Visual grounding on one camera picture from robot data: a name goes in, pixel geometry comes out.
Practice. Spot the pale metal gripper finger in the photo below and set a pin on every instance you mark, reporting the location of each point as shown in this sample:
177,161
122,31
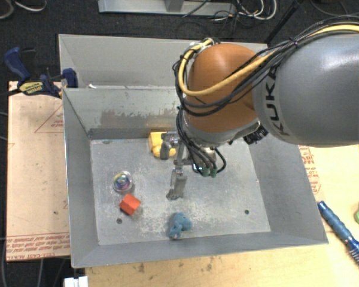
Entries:
182,185
173,187

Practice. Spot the yellow toy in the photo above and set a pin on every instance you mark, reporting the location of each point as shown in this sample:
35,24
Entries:
154,142

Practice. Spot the blue toy animal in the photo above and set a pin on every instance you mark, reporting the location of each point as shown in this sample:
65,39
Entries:
179,223

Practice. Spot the grey metal bin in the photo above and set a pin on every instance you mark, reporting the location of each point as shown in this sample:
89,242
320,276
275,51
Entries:
215,202

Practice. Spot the orange-red block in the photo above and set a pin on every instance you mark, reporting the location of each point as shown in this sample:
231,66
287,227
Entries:
130,204

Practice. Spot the clear multicolour ball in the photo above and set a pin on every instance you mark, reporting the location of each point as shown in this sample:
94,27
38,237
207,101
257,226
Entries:
122,181

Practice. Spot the brown cardboard board red print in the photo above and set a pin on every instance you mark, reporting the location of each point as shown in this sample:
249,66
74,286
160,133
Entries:
36,172

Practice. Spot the blue ribbed tool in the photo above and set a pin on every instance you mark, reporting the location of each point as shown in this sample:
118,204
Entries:
338,227

